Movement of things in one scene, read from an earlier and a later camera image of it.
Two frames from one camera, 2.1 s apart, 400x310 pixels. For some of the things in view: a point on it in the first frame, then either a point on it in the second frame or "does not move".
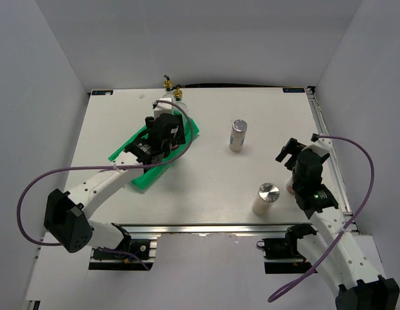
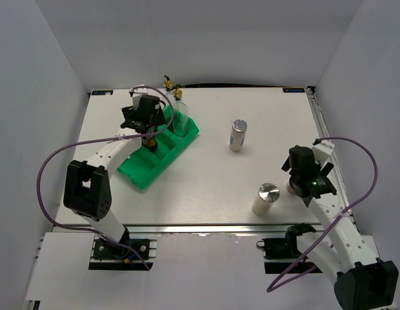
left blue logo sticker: (101, 92) does not move
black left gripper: (180, 137) to (129, 112)
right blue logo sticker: (293, 90) does not move
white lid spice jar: (290, 186) does not move
